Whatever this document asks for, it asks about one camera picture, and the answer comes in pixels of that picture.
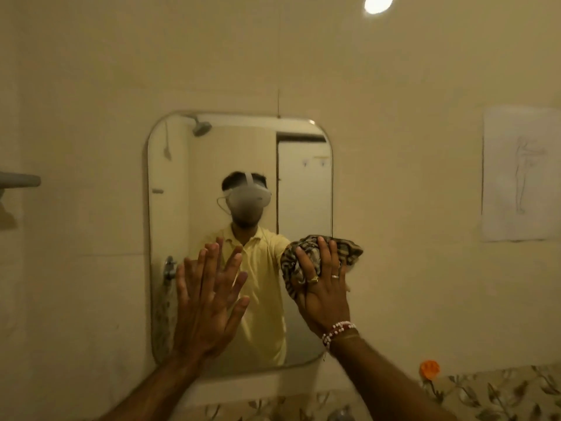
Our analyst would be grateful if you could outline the person's left hand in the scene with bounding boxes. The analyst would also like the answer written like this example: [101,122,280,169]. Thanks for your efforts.
[171,237,251,360]

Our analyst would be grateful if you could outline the person's right hand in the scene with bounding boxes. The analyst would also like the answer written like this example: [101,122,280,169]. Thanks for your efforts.
[294,235,351,339]

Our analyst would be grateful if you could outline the checkered cleaning cloth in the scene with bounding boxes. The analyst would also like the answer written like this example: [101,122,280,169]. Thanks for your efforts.
[280,234,365,301]

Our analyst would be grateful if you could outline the wall mirror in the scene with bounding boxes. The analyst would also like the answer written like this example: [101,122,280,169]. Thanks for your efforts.
[147,111,335,378]

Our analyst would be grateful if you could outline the person's right forearm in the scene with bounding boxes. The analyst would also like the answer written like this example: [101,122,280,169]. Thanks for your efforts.
[328,333,446,421]

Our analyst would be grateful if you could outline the chrome towel bar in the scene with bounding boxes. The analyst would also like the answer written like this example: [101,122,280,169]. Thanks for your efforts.
[0,171,41,191]

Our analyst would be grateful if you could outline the paper sheet with figure drawing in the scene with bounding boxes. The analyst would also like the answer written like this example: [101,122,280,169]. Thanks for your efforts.
[481,105,561,243]

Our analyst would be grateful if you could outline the red and white bead bracelets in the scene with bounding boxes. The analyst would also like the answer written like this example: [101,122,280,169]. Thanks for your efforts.
[321,321,358,350]

